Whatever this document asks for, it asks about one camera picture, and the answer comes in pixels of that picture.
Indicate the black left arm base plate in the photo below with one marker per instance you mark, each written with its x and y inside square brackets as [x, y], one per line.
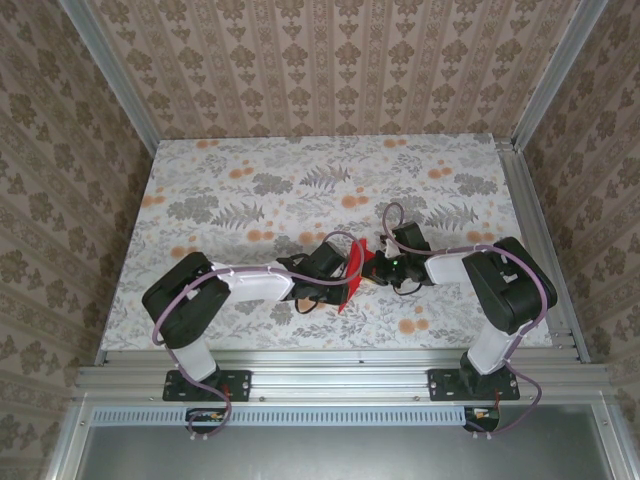
[235, 385]

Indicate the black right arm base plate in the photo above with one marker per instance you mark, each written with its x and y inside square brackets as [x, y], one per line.
[445, 385]

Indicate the red paper sheet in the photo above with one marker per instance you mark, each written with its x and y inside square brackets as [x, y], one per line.
[356, 262]

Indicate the aluminium upright post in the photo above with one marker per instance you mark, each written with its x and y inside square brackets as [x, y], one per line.
[114, 75]
[555, 75]

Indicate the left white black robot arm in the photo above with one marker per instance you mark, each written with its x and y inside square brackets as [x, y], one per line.
[190, 305]

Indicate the grey metal panel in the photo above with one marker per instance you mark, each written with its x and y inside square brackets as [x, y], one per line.
[325, 455]

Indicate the long aluminium base rail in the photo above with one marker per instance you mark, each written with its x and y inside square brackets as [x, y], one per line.
[340, 375]

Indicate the aluminium side rail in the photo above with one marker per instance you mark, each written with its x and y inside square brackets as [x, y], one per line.
[534, 225]

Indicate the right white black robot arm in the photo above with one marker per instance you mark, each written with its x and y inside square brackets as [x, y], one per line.
[510, 290]

